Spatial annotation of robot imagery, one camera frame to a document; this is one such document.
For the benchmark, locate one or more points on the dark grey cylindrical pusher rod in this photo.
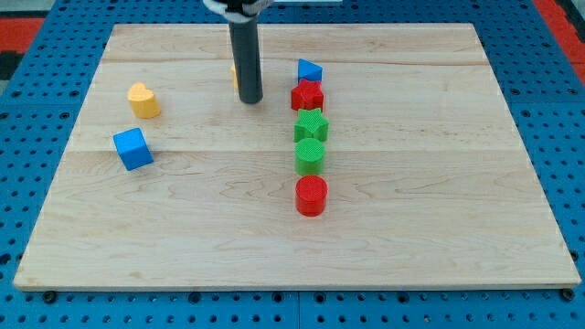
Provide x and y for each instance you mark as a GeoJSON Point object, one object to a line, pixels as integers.
{"type": "Point", "coordinates": [246, 54]}

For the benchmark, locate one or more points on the white and black rod mount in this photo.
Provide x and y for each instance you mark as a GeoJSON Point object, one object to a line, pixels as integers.
{"type": "Point", "coordinates": [237, 11]}

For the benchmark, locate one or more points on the yellow heart block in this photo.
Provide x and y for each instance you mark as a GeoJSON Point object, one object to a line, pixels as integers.
{"type": "Point", "coordinates": [142, 101]}

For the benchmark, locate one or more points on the yellow block behind rod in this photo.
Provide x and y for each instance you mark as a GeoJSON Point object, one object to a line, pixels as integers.
{"type": "Point", "coordinates": [234, 76]}

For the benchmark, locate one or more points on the blue triangle block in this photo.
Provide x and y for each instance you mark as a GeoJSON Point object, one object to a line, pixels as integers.
{"type": "Point", "coordinates": [307, 70]}

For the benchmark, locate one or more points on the red star block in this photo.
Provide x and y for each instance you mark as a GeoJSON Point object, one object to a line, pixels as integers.
{"type": "Point", "coordinates": [307, 95]}

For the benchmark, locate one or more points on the green star block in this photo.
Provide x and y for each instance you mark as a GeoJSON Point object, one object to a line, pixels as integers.
{"type": "Point", "coordinates": [311, 124]}

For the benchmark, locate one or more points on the green cylinder block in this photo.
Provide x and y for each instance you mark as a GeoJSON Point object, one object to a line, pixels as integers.
{"type": "Point", "coordinates": [309, 157]}

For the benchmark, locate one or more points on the blue cube block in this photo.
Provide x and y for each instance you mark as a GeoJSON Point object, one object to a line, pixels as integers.
{"type": "Point", "coordinates": [132, 149]}

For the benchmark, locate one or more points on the light wooden board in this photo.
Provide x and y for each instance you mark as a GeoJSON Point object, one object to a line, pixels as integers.
{"type": "Point", "coordinates": [430, 186]}

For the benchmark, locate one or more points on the red cylinder block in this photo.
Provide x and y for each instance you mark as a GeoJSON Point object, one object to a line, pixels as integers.
{"type": "Point", "coordinates": [310, 195]}

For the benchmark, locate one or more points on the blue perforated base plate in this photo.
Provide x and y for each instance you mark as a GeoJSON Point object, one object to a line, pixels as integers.
{"type": "Point", "coordinates": [40, 102]}

